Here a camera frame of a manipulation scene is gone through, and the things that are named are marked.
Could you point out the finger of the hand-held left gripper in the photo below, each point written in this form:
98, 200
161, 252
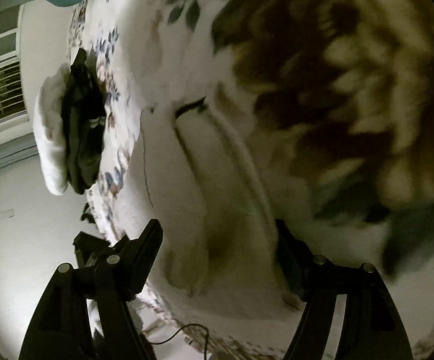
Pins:
87, 249

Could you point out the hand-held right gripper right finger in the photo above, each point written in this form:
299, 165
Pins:
288, 255

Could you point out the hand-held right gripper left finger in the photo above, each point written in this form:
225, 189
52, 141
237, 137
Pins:
147, 247

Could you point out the grey long-sleeve shirt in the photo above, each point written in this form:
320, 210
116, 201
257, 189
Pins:
202, 202

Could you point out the black cloth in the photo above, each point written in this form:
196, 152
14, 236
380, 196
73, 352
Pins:
87, 213

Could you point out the black folded garment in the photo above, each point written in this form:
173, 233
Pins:
82, 138

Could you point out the white folded garment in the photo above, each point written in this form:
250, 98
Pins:
48, 138

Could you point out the floral bed sheet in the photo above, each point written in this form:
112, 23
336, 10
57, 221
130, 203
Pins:
314, 82

